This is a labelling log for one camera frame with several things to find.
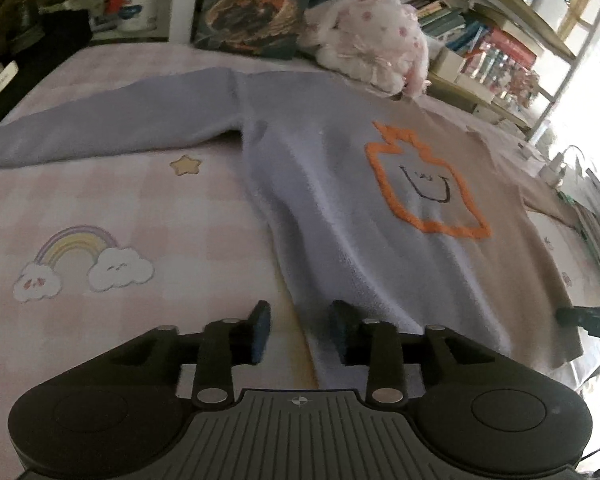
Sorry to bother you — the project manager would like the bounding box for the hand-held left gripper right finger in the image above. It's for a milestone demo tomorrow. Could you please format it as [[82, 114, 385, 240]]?
[[331, 300, 501, 405]]

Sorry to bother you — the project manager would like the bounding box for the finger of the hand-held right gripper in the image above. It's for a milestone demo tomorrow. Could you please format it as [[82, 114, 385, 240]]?
[[555, 304, 600, 344]]

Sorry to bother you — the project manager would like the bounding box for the blue beige sweater orange outline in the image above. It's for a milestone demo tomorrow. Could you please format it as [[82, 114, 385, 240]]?
[[0, 67, 589, 387]]

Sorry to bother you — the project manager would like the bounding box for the white bed post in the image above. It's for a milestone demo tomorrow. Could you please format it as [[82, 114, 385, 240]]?
[[167, 0, 203, 45]]

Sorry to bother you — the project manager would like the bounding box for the pink checked rainbow blanket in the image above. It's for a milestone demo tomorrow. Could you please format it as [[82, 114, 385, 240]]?
[[0, 42, 600, 466]]

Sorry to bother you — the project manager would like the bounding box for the wooden bookshelf with books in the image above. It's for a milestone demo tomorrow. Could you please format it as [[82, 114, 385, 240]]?
[[310, 0, 600, 143]]

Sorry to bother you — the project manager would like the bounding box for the pink white plush toy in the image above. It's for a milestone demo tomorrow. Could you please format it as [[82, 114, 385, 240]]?
[[300, 0, 431, 100]]

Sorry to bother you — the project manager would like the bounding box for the white charger with cable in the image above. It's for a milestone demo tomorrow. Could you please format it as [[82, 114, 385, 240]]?
[[537, 144, 588, 187]]

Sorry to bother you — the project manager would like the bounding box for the printed picture board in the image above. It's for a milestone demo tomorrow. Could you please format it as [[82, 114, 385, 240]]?
[[192, 0, 331, 61]]

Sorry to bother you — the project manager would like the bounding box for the white plastic tub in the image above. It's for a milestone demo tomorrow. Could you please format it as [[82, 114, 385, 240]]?
[[115, 0, 162, 35]]

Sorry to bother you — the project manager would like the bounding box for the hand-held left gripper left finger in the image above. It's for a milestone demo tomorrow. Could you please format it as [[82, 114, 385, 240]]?
[[111, 301, 272, 407]]

